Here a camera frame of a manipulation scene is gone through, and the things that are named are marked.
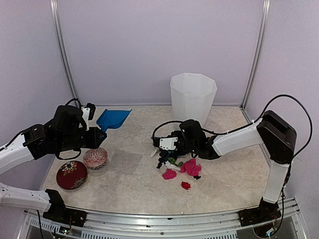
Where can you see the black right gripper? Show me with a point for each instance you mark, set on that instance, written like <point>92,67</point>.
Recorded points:
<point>179,154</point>

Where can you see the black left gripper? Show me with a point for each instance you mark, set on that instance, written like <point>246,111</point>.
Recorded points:
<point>95,141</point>

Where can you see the blue dustpan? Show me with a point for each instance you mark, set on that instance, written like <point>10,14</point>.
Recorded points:
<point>112,119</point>

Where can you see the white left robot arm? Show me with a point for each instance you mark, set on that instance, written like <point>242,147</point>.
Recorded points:
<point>68,130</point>

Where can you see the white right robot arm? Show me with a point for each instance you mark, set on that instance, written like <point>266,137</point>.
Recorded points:
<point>237,180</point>

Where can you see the green black paper scrap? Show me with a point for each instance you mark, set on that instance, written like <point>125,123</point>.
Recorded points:
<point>172,161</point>

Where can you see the red white patterned bowl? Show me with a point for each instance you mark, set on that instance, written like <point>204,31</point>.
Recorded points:
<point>95,158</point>

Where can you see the small red paper ball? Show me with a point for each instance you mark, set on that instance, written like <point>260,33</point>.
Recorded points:
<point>185,185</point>

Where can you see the dark red floral bowl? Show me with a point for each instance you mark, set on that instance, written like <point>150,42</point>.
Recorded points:
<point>71,175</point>

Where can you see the white translucent plastic bin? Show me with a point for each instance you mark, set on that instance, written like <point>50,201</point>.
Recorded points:
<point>192,96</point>

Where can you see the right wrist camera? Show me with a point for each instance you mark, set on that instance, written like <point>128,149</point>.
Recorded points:
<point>169,143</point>

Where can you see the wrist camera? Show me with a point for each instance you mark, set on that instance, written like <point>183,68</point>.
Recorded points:
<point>169,143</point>
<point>88,113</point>

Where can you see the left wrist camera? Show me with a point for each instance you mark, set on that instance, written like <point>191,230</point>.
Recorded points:
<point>88,113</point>

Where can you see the aluminium front rail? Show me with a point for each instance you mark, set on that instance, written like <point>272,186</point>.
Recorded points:
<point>103,225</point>

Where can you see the aluminium corner post left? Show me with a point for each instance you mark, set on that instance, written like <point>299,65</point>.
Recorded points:
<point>62,49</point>

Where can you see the aluminium corner post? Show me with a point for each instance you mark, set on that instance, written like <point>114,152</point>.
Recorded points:
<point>62,49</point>
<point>257,53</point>

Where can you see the aluminium corner post right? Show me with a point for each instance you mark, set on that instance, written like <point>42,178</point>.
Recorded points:
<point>257,53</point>

